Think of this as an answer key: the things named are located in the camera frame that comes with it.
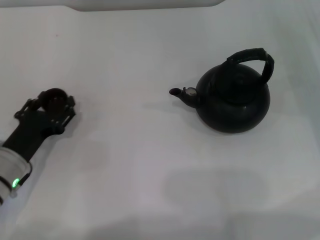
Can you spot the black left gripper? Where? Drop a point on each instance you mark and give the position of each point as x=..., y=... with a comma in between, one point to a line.
x=32, y=130

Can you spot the small dark teacup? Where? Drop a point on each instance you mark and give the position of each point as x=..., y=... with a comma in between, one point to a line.
x=55, y=100

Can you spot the black round teapot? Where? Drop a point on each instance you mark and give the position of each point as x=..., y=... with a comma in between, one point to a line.
x=232, y=110

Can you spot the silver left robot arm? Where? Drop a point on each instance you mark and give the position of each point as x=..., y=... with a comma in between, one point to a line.
x=10, y=165

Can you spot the white rounded panel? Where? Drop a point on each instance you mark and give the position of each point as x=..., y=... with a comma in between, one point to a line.
x=150, y=3

